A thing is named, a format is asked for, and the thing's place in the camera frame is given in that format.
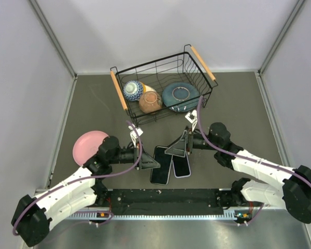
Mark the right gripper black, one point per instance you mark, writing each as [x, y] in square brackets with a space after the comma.
[179, 147]

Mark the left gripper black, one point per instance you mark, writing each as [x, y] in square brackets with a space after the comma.
[147, 162]

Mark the black screen smartphone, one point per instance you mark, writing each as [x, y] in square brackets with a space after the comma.
[182, 166]

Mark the black phone case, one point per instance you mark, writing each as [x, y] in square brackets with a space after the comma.
[161, 175]

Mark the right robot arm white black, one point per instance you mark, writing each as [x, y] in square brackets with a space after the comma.
[276, 185]

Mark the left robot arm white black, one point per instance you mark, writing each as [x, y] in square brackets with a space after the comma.
[36, 216]

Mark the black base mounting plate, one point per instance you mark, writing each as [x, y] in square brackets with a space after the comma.
[168, 201]

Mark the teal ceramic plate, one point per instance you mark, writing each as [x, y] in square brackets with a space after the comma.
[180, 97]

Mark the brown ceramic bowl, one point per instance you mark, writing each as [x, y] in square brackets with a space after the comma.
[149, 102]

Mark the pink plate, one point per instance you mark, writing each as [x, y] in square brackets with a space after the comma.
[87, 145]

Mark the yellow bowl in basket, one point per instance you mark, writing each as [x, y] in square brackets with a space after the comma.
[147, 88]

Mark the blue white patterned bowl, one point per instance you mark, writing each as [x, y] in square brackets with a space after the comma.
[133, 90]

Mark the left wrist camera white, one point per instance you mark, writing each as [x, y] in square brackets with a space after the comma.
[135, 132]

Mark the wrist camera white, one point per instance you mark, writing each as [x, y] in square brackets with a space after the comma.
[192, 118]
[135, 132]

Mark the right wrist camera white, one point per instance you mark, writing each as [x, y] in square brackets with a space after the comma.
[192, 118]

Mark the black wire dish basket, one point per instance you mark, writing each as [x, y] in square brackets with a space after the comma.
[180, 67]

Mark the aluminium frame rail front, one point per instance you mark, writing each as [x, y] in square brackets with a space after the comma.
[83, 203]

